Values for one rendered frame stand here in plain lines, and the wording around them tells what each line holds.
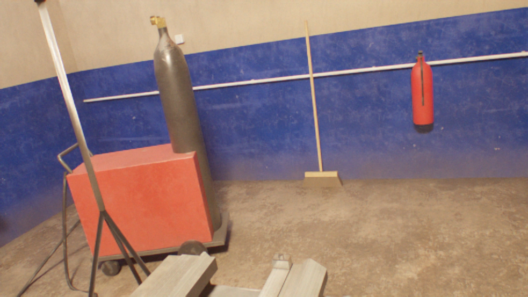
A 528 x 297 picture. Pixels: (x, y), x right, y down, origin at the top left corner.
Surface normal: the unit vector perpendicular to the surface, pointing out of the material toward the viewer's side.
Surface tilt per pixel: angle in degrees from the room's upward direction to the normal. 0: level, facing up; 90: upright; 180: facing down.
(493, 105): 90
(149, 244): 90
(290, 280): 0
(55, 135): 90
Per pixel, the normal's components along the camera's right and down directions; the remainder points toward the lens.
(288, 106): -0.33, 0.33
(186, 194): 0.00, 0.30
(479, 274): -0.15, -0.94
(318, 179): -0.36, 0.05
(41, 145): 0.93, -0.04
